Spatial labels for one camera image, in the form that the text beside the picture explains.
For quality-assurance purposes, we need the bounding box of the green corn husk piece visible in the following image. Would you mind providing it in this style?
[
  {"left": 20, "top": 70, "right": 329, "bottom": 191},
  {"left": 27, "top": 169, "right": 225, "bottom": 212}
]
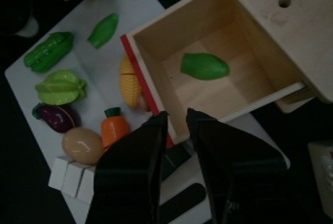
[{"left": 86, "top": 13, "right": 119, "bottom": 50}]

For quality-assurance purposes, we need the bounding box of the orange toy carrot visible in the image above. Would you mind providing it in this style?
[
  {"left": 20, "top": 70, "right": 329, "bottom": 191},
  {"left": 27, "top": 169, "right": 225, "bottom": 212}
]
[{"left": 100, "top": 106, "right": 131, "bottom": 151}]

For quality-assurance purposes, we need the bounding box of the green toy lime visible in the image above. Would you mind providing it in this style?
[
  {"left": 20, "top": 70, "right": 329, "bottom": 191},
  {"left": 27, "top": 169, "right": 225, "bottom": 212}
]
[{"left": 179, "top": 52, "right": 231, "bottom": 81}]

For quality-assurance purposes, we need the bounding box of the white small box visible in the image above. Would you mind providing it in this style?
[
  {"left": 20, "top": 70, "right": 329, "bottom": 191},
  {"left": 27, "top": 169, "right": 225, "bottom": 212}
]
[{"left": 47, "top": 155, "right": 98, "bottom": 205}]

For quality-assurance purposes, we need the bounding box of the light green toy cabbage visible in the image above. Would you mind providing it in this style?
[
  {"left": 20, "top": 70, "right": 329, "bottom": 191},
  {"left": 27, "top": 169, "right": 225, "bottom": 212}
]
[{"left": 33, "top": 69, "right": 87, "bottom": 106}]

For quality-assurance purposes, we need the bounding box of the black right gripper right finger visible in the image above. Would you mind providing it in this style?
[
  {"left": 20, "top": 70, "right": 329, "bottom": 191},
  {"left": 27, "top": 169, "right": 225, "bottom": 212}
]
[{"left": 185, "top": 107, "right": 305, "bottom": 224}]

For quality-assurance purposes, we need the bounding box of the green toy cucumber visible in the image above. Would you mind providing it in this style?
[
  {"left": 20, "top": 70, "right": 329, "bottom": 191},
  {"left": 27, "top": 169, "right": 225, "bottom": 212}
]
[{"left": 23, "top": 31, "right": 75, "bottom": 74}]

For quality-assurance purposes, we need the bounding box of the wooden drawer with red edge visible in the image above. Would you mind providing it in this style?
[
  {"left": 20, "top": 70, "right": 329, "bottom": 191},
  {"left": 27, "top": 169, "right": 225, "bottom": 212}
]
[{"left": 119, "top": 0, "right": 308, "bottom": 149}]

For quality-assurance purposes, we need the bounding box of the wooden cabinet box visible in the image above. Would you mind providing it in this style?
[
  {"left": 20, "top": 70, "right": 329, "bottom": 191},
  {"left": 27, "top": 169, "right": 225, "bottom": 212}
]
[{"left": 191, "top": 0, "right": 333, "bottom": 115}]

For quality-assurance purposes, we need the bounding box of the white cutting board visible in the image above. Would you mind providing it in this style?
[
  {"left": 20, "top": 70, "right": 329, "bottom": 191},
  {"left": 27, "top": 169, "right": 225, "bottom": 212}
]
[{"left": 4, "top": 0, "right": 292, "bottom": 224}]

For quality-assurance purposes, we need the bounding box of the yellow toy corn cob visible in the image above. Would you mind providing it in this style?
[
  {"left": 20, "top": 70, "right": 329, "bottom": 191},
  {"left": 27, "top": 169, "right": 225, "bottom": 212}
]
[{"left": 119, "top": 54, "right": 150, "bottom": 111}]

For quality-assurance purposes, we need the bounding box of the white box with pattern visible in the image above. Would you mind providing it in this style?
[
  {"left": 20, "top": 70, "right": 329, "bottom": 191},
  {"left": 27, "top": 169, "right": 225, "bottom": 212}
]
[{"left": 308, "top": 140, "right": 333, "bottom": 220}]

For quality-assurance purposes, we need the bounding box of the black round object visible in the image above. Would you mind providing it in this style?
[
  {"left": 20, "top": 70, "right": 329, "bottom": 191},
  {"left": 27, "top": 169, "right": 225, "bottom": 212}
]
[{"left": 0, "top": 0, "right": 40, "bottom": 38}]

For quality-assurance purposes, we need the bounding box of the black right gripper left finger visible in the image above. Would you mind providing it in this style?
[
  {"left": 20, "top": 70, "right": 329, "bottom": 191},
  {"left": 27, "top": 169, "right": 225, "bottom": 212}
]
[{"left": 84, "top": 111, "right": 170, "bottom": 224}]

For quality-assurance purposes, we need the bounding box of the beige toy egg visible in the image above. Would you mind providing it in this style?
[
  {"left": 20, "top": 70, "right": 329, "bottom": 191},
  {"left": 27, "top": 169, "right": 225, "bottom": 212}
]
[{"left": 62, "top": 127, "right": 106, "bottom": 166}]

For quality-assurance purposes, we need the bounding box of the black toy knife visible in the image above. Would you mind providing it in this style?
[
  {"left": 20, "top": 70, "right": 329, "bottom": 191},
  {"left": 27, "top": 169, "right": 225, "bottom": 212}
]
[{"left": 158, "top": 141, "right": 207, "bottom": 224}]

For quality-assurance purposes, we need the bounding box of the purple toy eggplant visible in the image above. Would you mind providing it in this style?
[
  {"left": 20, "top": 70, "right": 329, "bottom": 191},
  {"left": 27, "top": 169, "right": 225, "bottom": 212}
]
[{"left": 31, "top": 102, "right": 82, "bottom": 134}]

